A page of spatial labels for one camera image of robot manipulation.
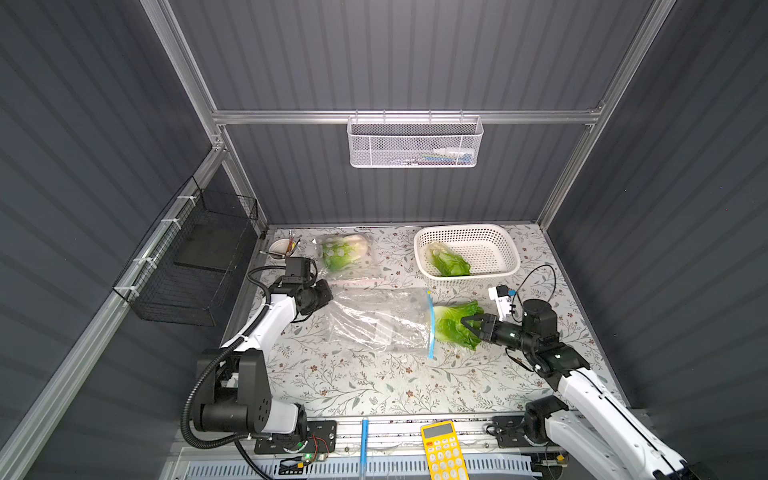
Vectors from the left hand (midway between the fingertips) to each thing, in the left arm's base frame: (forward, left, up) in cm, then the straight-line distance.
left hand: (331, 296), depth 89 cm
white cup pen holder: (+21, +20, -2) cm, 30 cm away
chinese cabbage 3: (+19, -1, -2) cm, 19 cm away
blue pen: (-39, -11, -9) cm, 42 cm away
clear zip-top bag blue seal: (-2, -16, -11) cm, 19 cm away
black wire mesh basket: (-3, +34, +17) cm, 38 cm away
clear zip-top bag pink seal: (+16, -9, -10) cm, 21 cm away
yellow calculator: (-40, -30, -8) cm, 51 cm away
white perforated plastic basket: (+25, -56, -9) cm, 62 cm away
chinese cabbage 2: (-12, -33, +4) cm, 36 cm away
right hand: (-12, -38, +7) cm, 40 cm away
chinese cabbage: (+13, -37, 0) cm, 39 cm away
